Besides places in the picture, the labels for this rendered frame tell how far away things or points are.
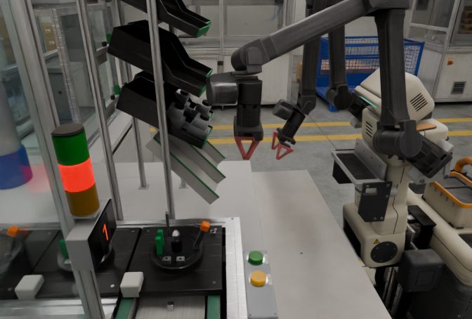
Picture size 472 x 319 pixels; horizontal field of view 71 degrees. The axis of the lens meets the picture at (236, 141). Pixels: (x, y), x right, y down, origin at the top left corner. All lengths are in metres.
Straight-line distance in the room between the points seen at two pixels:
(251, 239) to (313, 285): 0.25
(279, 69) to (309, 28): 4.11
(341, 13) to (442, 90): 5.14
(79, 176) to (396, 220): 1.07
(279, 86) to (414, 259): 3.93
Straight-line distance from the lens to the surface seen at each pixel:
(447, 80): 5.97
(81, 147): 0.59
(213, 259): 0.93
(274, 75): 4.96
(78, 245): 0.64
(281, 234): 1.19
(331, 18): 0.89
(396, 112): 0.99
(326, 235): 1.22
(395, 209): 1.35
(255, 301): 0.86
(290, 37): 0.82
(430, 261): 1.42
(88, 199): 0.63
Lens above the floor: 1.62
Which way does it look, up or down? 24 degrees down
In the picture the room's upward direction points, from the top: straight up
